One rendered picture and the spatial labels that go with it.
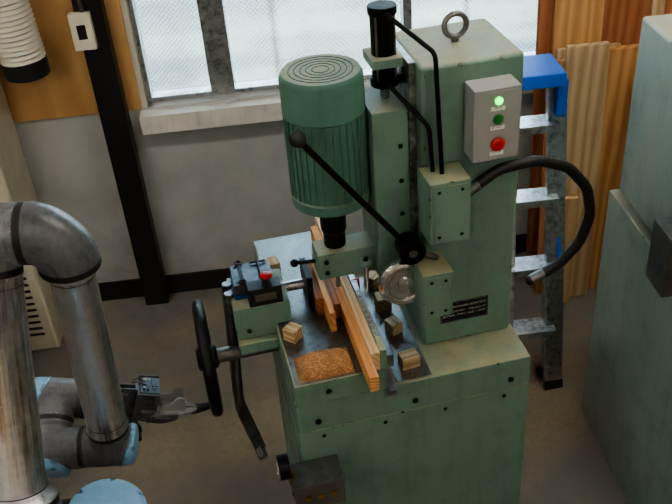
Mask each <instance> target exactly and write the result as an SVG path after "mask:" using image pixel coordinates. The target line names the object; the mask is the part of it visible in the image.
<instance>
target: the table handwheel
mask: <svg viewBox="0 0 672 504"><path fill-rule="evenodd" d="M192 313H193V320H194V326H195V332H196V338H197V343H198V347H197V349H196V350H195V351H196V357H197V362H198V367H199V370H201V371H203V375H204V380H205V385H206V390H207V395H208V400H209V404H210V408H211V412H212V414H213V415H214V416H215V417H219V416H221V415H222V414H223V405H222V399H221V393H220V388H219V382H218V377H217V371H216V368H218V367H219V363H221V362H226V361H231V360H236V359H241V358H245V357H250V356H255V355H260V354H265V353H270V352H275V351H279V348H275V349H270V350H265V351H260V352H255V353H251V354H246V355H241V352H240V348H239V344H238V345H236V346H226V347H221V348H216V346H215V345H213V344H211V340H210V334H209V329H208V324H207V319H206V314H205V310H204V305H203V302H202V301H201V300H198V299H197V300H194V301H193V302H192Z"/></svg>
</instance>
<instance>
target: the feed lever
mask: <svg viewBox="0 0 672 504"><path fill-rule="evenodd" d="M289 143H290V145H291V146H292V147H294V148H302V149H303V150H304V151H305V152H306V153H307V154H308V155H309V156H310V157H311V158H312V159H313V160H314V161H315V162H316V163H318V164H319V165H320V166H321V167H322V168H323V169H324V170H325V171H326V172H327V173H328V174H329V175H330V176H331V177H332V178H333V179H334V180H335V181H336V182H337V183H338V184H339V185H340V186H341V187H342V188H343V189H345V190H346V191H347V192H348V193H349V194H350V195H351V196H352V197H353V198H354V199H355V200H356V201H357V202H358V203H359V204H360V205H361V206H362V207H363V208H364V209H365V210H366V211H367V212H368V213H369V214H370V215H372V216H373V217H374V218H375V219H376V220H377V221H378V222H379V223H380V224H381V225H382V226H383V227H384V228H385V229H386V230H387V231H388V232H389V233H390V234H391V235H392V236H393V237H394V238H395V242H394V248H395V250H396V252H397V254H398V256H399V258H400V260H401V261H402V262H403V263H404V264H406V265H414V264H417V263H419V262H420V261H422V260H423V258H424V257H426V258H429V259H432V260H438V259H439V255H438V254H436V253H433V252H431V251H428V250H426V248H425V246H424V244H423V242H422V241H421V239H420V237H419V236H418V234H417V233H415V232H412V231H407V232H403V233H401V234H399V233H398V232H397V231H396V230H395V229H394V228H393V227H392V226H391V225H390V224H389V223H388V222H387V221H386V220H385V219H384V218H383V217H382V216H381V215H380V214H379V213H378V212H377V211H376V210H375V209H374V208H373V207H372V206H371V205H370V204H369V203H368V202H367V201H366V200H365V199H363V198H362V197H361V196H360V195H359V194H358V193H357V192H356V191H355V190H354V189H353V188H352V187H351V186H350V185H349V184H348V183H347V182H346V181H345V180H344V179H343V178H342V177H341V176H340V175H339V174H338V173H337V172H336V171H335V170H334V169H333V168H332V167H331V166H330V165H329V164H328V163H326V162H325V161H324V160H323V159H322V158H321V157H320V156H319V155H318V154H317V153H316V152H315V151H314V150H313V149H312V148H311V147H310V146H309V145H308V144H307V143H306V135H305V134H304V133H303V132H302V131H299V130H295V131H293V132H292V133H291V134H290V135H289Z"/></svg>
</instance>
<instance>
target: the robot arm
mask: <svg viewBox="0 0 672 504"><path fill-rule="evenodd" d="M23 265H33V266H35V267H36V268H37V269H38V273H39V276H40V278H41V279H42V280H43V281H45V282H47V283H49V284H50V286H51V289H52V293H53V297H54V301H55V305H56V309H57V313H58V317H59V321H60V325H61V329H62V332H63V336H64V340H65V344H66V348H67V352H68V356H69V360H70V364H71V368H72V372H73V376H74V378H62V377H52V376H49V377H36V378H35V375H34V367H33V358H32V350H31V341H30V333H29V324H28V316H27V307H26V299H25V290H24V282H23V274H24V268H23ZM101 265H102V260H101V255H100V250H99V247H98V245H97V243H96V241H95V239H94V238H93V236H92V235H91V234H90V232H89V231H88V230H87V229H86V228H85V227H84V226H83V225H82V224H81V223H80V222H79V221H77V220H76V219H75V218H73V217H72V216H71V215H70V214H68V213H66V212H64V211H63V210H61V209H59V208H57V207H54V206H52V205H49V204H47V203H43V202H38V201H25V202H3V203H0V504H147V502H146V499H145V496H144V495H143V493H142V492H141V490H140V489H139V488H138V487H136V486H135V485H134V484H132V483H130V482H128V481H125V480H121V479H115V480H112V479H110V478H108V479H101V480H97V481H94V482H91V483H89V484H87V485H85V486H84V487H82V488H81V489H80V491H79V492H78V493H75V494H74V496H73V497H72V499H60V498H59V489H58V486H57V485H56V483H54V482H53V481H51V480H49V479H47V477H48V478H60V477H62V478H63V477H67V476H68V475H69V474H70V473H71V470H70V469H82V468H91V467H108V466H120V467H122V466H124V465H132V464H134V463H135V461H136V459H137V454H138V444H139V441H141V440H142V427H141V425H140V424H139V422H138V421H139V420H140V421H144V422H146V423H156V424H163V423H168V422H171V421H175V420H177V419H179V418H182V417H185V416H187V415H189V414H191V413H193V412H195V411H196V410H197V406H196V405H194V404H193V403H191V402H188V401H186V400H185V396H184V389H183V388H181V387H176V388H175V389H174V390H173V391H172V392H171V393H161V390H160V379H159V376H156V375H139V374H137V375H136V379H133V380H135V384H133V383H134V382H133V380H132V382H133V383H132V384H128V383H119V379H118V374H117V369H116V365H115V360H114V355H113V351H112V346H111V341H110V337H109V332H108V327H107V323H106V318H105V313H104V309H103V304H102V299H101V295H100V290H99V285H98V281H97V276H96V273H97V272H98V271H99V269H100V267H101ZM152 377H154V378H152ZM158 405H159V406H160V407H159V410H160V411H158V410H157V407H158ZM74 418H78V419H79V418H80V419H85V423H86V426H81V427H73V424H74ZM137 420H138V421H137Z"/></svg>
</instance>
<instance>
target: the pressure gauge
mask: <svg viewBox="0 0 672 504"><path fill-rule="evenodd" d="M274 460H275V466H276V467H277V469H276V471H277V475H278V480H279V482H281V481H284V480H288V481H289V482H292V479H294V472H293V470H292V469H290V464H289V460H288V456H287V453H282V454H277V455H274Z"/></svg>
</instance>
